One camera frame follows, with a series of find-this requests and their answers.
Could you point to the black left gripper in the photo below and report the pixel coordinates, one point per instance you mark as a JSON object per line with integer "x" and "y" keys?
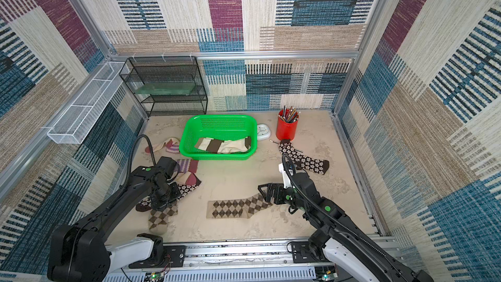
{"x": 160, "y": 204}

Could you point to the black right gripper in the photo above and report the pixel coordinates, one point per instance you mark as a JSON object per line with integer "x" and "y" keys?
{"x": 274, "y": 192}

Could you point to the brown argyle sock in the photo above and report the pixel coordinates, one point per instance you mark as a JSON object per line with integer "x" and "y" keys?
{"x": 158, "y": 220}
{"x": 238, "y": 208}

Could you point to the cream brown striped sock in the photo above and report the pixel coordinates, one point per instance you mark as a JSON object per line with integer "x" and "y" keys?
{"x": 216, "y": 146}

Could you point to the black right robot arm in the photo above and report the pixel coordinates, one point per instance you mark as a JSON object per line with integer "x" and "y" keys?
{"x": 336, "y": 238}

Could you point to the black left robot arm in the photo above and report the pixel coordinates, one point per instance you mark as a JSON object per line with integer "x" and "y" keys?
{"x": 78, "y": 252}

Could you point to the dark floral pattern sock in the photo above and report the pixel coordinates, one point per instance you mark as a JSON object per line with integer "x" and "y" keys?
{"x": 318, "y": 166}

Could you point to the red pencil cup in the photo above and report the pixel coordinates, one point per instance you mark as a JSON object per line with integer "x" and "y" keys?
{"x": 288, "y": 118}

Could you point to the green plastic basket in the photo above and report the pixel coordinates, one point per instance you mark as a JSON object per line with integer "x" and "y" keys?
{"x": 220, "y": 127}

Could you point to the pink purple striped sock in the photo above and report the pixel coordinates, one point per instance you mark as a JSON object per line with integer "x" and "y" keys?
{"x": 187, "y": 172}
{"x": 171, "y": 145}

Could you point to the green glass plate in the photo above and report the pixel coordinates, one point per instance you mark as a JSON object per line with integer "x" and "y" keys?
{"x": 181, "y": 88}

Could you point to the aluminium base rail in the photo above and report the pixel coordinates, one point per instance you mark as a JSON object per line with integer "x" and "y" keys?
{"x": 247, "y": 260}

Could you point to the black wire mesh shelf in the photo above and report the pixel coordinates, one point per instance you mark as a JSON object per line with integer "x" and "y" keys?
{"x": 138, "y": 71}

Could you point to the white wire wall basket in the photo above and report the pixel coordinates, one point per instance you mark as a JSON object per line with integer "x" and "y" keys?
{"x": 73, "y": 126}

